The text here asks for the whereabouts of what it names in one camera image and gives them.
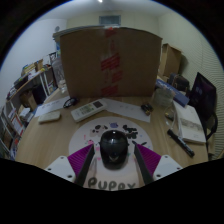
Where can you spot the small black clip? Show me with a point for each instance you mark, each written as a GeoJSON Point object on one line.
{"type": "Point", "coordinates": [147, 108]}

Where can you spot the black computer mouse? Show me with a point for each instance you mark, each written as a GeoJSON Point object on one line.
{"type": "Point", "coordinates": [114, 148]}

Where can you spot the tall open cardboard box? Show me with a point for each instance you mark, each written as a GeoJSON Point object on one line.
{"type": "Point", "coordinates": [171, 60]}

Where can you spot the low shelf unit with books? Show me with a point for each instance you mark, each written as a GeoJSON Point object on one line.
{"type": "Point", "coordinates": [11, 130]}

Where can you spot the round printed wrist-rest mouse pad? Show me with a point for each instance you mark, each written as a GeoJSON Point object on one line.
{"type": "Point", "coordinates": [83, 133]}

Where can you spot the black office chair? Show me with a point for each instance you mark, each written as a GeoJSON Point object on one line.
{"type": "Point", "coordinates": [203, 96]}

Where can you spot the white paper sheet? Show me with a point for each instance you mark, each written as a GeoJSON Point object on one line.
{"type": "Point", "coordinates": [130, 110]}
{"type": "Point", "coordinates": [50, 106]}

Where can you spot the black bag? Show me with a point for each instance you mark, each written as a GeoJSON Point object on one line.
{"type": "Point", "coordinates": [180, 82]}

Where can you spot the round wall clock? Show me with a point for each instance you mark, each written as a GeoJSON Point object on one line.
{"type": "Point", "coordinates": [57, 29]}

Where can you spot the frosted glass window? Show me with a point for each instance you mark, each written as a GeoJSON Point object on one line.
{"type": "Point", "coordinates": [110, 20]}

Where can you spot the black marker pen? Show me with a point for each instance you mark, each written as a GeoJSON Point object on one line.
{"type": "Point", "coordinates": [181, 143]}

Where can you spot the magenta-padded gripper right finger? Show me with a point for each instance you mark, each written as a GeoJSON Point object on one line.
{"type": "Point", "coordinates": [148, 160]}

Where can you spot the large taped cardboard box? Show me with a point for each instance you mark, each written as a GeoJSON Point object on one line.
{"type": "Point", "coordinates": [86, 63]}

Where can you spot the ceiling strip light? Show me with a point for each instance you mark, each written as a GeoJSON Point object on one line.
{"type": "Point", "coordinates": [100, 1]}

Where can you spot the blue book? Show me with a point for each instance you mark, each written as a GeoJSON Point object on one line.
{"type": "Point", "coordinates": [175, 93]}

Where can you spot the small white flat device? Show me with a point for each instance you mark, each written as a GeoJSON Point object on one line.
{"type": "Point", "coordinates": [49, 117]}

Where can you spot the white remote control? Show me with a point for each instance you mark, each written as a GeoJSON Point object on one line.
{"type": "Point", "coordinates": [88, 110]}

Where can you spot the cluttered side desk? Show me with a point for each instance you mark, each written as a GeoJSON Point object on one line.
{"type": "Point", "coordinates": [31, 86]}

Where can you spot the white open book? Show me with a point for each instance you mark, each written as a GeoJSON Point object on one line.
{"type": "Point", "coordinates": [191, 125]}

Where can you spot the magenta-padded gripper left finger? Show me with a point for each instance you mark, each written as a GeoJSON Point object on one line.
{"type": "Point", "coordinates": [81, 161]}

